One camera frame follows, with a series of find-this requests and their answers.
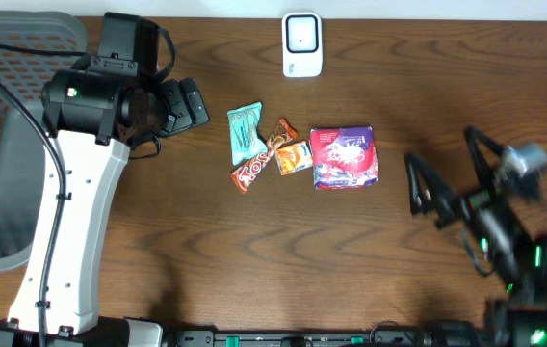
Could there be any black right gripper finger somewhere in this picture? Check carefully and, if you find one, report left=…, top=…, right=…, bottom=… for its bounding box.
left=464, top=126, right=505, bottom=186
left=404, top=153, right=456, bottom=216

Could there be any teal snack wrapper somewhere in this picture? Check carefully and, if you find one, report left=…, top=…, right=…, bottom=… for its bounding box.
left=227, top=102, right=267, bottom=166

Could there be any red purple snack packet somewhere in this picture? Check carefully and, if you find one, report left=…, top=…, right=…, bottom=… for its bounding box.
left=309, top=126, right=379, bottom=190

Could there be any red Top chocolate bar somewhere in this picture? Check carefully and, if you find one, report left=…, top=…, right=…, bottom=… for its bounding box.
left=230, top=119, right=298, bottom=194

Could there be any small orange juice box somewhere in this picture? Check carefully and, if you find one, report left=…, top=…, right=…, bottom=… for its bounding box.
left=275, top=141, right=313, bottom=175

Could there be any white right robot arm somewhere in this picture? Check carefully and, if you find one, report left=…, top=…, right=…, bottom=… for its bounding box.
left=404, top=126, right=547, bottom=346

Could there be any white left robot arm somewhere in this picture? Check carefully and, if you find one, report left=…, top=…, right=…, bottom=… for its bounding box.
left=0, top=69, right=209, bottom=346

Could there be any grey plastic mesh basket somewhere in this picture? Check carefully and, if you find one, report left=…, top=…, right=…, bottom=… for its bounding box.
left=0, top=11, right=89, bottom=271

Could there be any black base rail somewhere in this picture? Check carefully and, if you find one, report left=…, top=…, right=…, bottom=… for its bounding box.
left=161, top=326, right=489, bottom=347

